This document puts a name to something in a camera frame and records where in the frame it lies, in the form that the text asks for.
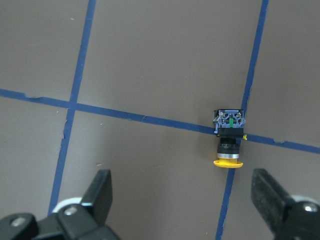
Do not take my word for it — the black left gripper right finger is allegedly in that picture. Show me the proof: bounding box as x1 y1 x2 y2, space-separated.
250 168 296 233

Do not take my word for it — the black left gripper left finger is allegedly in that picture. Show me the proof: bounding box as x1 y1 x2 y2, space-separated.
80 169 112 225

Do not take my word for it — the yellow push button switch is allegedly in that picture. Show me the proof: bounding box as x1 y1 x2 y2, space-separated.
212 109 247 169

